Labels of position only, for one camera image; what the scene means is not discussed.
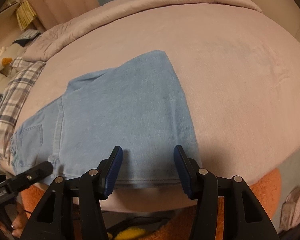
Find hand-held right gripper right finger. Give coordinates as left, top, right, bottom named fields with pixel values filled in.
left=173, top=145, right=282, bottom=240

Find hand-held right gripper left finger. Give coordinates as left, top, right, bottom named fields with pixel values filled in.
left=20, top=145, right=123, bottom=240

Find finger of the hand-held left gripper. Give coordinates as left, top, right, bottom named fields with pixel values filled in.
left=8, top=161, right=53, bottom=193

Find light blue denim pants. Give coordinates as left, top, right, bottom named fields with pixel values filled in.
left=10, top=50, right=203, bottom=189

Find person's left hand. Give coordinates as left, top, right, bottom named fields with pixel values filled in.
left=11, top=210, right=32, bottom=238

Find yellow fluffy item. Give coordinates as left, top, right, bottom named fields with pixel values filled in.
left=107, top=226, right=147, bottom=240

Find large plaid pillow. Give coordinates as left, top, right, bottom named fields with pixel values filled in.
left=0, top=61, right=47, bottom=160

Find bed with pink sheet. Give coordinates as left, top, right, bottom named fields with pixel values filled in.
left=0, top=12, right=300, bottom=214

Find small plaid pillow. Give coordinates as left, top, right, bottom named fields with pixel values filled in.
left=9, top=56, right=28, bottom=68

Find pink cloth pile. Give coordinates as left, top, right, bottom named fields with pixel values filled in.
left=281, top=185, right=300, bottom=230

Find folded plaid cloth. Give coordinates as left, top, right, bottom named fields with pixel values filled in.
left=13, top=29, right=42, bottom=47

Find pink quilt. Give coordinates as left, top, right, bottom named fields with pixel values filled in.
left=22, top=0, right=263, bottom=62

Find yellow hanging cloth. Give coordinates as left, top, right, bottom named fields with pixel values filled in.
left=15, top=0, right=38, bottom=31

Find pink curtain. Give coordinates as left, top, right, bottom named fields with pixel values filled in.
left=20, top=0, right=100, bottom=30

